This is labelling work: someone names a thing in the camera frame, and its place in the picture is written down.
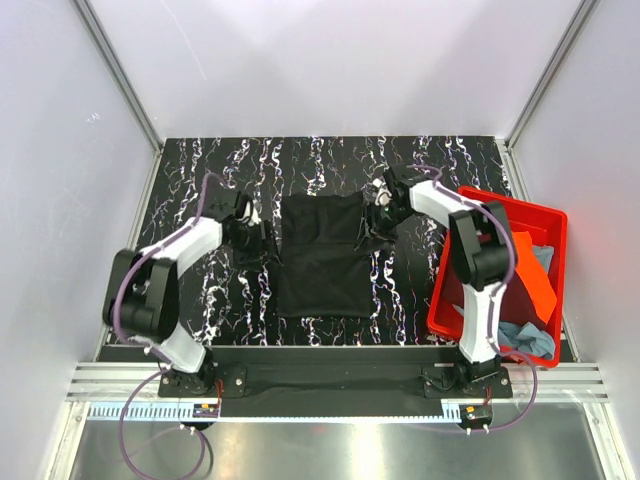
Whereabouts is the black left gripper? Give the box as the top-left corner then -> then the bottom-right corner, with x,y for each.
226,220 -> 282,272

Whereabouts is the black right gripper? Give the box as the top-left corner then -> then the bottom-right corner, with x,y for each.
354,202 -> 414,256

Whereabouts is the black t shirt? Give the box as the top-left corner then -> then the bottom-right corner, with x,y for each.
277,192 -> 373,318

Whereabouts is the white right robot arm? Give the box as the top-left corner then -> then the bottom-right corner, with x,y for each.
355,165 -> 517,397

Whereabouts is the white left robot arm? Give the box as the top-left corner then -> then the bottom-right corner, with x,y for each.
102,190 -> 279,396

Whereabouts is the maroon t shirt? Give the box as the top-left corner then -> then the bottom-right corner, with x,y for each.
439,239 -> 544,326

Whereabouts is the orange t shirt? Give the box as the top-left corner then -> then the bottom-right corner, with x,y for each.
509,231 -> 557,328

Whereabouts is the left orange connector box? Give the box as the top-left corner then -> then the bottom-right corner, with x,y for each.
193,403 -> 220,419

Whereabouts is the orange connector box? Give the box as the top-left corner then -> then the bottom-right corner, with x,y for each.
193,403 -> 220,419
462,405 -> 493,423

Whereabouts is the red plastic bin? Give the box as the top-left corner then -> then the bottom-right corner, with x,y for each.
458,187 -> 568,368

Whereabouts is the light blue t shirt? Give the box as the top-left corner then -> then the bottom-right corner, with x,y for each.
449,243 -> 557,359

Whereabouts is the right orange connector box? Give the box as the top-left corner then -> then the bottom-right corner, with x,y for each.
462,405 -> 493,423

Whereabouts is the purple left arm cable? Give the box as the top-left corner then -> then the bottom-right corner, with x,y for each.
114,172 -> 231,480

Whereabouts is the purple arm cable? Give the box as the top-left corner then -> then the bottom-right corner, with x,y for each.
407,164 -> 540,435
114,172 -> 231,480

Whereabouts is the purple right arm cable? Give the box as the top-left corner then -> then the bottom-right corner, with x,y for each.
407,164 -> 540,435

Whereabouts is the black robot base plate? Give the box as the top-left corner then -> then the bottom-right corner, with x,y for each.
159,346 -> 513,406

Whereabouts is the white slotted cable duct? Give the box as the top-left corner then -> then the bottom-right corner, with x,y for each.
88,399 -> 462,424

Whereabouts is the left aluminium corner post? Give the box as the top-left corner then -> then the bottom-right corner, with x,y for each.
69,0 -> 165,154

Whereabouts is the aluminium corner post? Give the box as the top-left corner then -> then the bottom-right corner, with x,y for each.
69,0 -> 165,154
504,0 -> 604,149

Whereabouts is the right aluminium corner post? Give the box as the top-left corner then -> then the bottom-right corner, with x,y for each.
504,0 -> 604,149

